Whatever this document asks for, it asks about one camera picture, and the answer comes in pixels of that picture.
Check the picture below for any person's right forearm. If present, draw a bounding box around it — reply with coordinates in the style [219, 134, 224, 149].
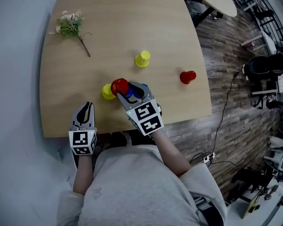
[152, 129, 193, 180]

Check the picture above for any tan wooden board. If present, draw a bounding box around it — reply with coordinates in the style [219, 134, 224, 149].
[244, 192, 262, 218]

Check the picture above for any black strap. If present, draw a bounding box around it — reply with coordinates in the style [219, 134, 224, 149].
[193, 196, 227, 226]

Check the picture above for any person's left forearm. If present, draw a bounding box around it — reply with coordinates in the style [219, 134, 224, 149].
[72, 153, 95, 196]

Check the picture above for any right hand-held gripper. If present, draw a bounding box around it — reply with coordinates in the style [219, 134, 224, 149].
[116, 81, 165, 137]

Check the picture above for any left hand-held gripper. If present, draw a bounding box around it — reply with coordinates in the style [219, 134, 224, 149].
[68, 102, 98, 156]

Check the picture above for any yellow paper cup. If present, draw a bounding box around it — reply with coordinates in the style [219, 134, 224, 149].
[134, 50, 151, 68]
[101, 83, 116, 101]

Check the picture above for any red paper cup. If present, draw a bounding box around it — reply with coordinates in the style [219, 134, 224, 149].
[180, 70, 197, 85]
[110, 78, 130, 97]

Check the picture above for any white desk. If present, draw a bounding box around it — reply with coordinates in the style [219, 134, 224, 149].
[240, 29, 277, 53]

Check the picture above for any black stroller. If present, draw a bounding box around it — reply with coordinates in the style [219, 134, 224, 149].
[242, 53, 283, 82]

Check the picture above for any black cable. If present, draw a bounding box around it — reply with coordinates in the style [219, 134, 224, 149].
[209, 72, 241, 155]

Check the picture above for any artificial flower sprig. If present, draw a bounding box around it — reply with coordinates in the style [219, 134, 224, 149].
[48, 10, 93, 58]

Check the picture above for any black railing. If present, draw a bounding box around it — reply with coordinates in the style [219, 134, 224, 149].
[247, 0, 283, 49]

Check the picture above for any white power strip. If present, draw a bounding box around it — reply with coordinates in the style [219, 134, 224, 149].
[202, 152, 216, 164]

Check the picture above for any person's grey shirt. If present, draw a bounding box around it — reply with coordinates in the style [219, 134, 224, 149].
[56, 145, 228, 226]

